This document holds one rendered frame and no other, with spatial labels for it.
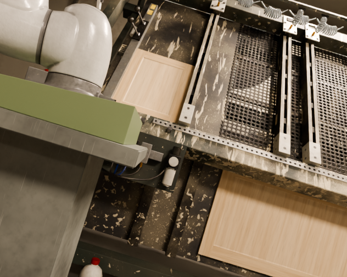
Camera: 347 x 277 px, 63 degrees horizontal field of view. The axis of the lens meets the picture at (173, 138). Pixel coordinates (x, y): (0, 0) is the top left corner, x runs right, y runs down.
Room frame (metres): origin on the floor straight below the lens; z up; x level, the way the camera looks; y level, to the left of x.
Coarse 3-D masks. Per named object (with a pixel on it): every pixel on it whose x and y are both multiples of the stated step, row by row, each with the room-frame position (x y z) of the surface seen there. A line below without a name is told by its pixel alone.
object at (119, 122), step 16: (0, 80) 0.63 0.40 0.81; (16, 80) 0.63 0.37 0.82; (0, 96) 0.63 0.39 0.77; (16, 96) 0.63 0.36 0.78; (32, 96) 0.64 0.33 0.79; (48, 96) 0.64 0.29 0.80; (64, 96) 0.64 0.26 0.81; (80, 96) 0.64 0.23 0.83; (32, 112) 0.64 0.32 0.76; (48, 112) 0.64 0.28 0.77; (64, 112) 0.64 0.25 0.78; (80, 112) 0.64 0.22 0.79; (96, 112) 0.64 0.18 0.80; (112, 112) 0.64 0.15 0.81; (128, 112) 0.64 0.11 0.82; (80, 128) 0.64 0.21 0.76; (96, 128) 0.64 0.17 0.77; (112, 128) 0.64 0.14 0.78; (128, 128) 0.65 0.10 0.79; (128, 144) 0.76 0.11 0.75
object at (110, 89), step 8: (144, 16) 1.87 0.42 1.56; (152, 16) 1.90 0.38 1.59; (144, 32) 1.81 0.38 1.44; (136, 40) 1.74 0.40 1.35; (128, 48) 1.69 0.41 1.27; (136, 48) 1.72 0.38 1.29; (128, 56) 1.66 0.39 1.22; (120, 64) 1.61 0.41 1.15; (128, 64) 1.65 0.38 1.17; (120, 72) 1.58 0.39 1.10; (112, 80) 1.54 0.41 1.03; (120, 80) 1.57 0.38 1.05; (112, 88) 1.51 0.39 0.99; (112, 96) 1.50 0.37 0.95
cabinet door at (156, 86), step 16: (144, 64) 1.68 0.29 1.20; (160, 64) 1.70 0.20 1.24; (176, 64) 1.72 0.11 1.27; (128, 80) 1.59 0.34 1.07; (144, 80) 1.61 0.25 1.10; (160, 80) 1.63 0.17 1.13; (176, 80) 1.65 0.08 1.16; (128, 96) 1.54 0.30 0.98; (144, 96) 1.55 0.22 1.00; (160, 96) 1.57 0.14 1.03; (176, 96) 1.59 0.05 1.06; (144, 112) 1.49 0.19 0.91; (160, 112) 1.52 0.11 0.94; (176, 112) 1.53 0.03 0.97
